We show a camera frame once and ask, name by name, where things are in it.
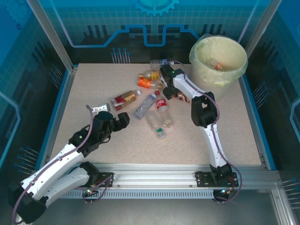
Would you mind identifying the clear bottle blue label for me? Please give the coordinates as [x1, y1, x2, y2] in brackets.
[150, 58, 175, 69]

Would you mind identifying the clear water bottle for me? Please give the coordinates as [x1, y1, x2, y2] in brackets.
[135, 93, 157, 120]

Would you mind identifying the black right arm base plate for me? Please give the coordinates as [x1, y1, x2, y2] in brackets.
[195, 171, 239, 188]

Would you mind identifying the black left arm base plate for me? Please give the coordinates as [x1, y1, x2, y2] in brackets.
[93, 172, 115, 188]

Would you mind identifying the clear bottle green cap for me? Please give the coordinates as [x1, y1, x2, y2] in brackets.
[145, 110, 166, 139]

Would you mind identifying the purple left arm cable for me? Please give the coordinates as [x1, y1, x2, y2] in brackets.
[10, 105, 94, 223]

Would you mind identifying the bottle with orange label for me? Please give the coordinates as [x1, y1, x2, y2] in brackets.
[137, 77, 164, 91]

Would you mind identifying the yellow orange juice bottle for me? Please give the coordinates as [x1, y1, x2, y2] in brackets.
[139, 69, 162, 80]

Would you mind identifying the cola bottle red label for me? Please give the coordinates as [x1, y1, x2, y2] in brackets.
[154, 90, 174, 128]

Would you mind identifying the aluminium frame post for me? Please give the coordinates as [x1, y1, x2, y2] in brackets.
[25, 0, 78, 72]
[236, 0, 283, 54]

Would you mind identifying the bin with pale green liner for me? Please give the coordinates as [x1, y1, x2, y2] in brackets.
[188, 33, 248, 103]

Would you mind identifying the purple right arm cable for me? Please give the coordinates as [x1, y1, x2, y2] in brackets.
[169, 60, 242, 204]

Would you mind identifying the aluminium side rail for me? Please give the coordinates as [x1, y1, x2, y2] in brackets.
[35, 67, 79, 169]
[238, 75, 276, 171]

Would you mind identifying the slotted grey cable duct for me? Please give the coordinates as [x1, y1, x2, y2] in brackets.
[55, 189, 220, 200]

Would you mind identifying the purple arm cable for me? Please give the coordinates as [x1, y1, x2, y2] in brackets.
[169, 60, 242, 204]
[10, 105, 94, 223]

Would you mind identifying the small circuit board with LED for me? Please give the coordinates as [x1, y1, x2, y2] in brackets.
[82, 187, 100, 199]
[213, 187, 236, 199]

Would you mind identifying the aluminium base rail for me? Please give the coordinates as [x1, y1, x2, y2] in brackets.
[45, 162, 281, 189]

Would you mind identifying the tea bottle red label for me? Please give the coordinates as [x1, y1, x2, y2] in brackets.
[110, 90, 142, 112]

